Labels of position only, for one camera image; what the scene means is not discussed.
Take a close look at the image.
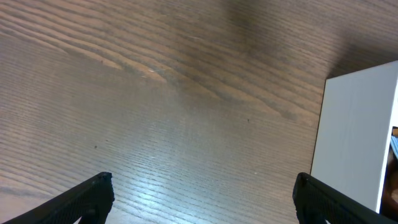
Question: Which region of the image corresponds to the white cardboard box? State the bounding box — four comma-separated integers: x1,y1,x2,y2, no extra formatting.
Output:
310,62,397,212

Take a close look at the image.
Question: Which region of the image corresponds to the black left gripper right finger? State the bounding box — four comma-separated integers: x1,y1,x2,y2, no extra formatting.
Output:
292,172,397,224

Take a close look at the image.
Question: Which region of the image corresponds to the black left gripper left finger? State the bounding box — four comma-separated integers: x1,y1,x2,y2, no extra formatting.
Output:
4,172,114,224

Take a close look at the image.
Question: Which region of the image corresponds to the brown plush toy with carrot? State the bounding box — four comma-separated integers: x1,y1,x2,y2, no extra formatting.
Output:
381,149,397,221

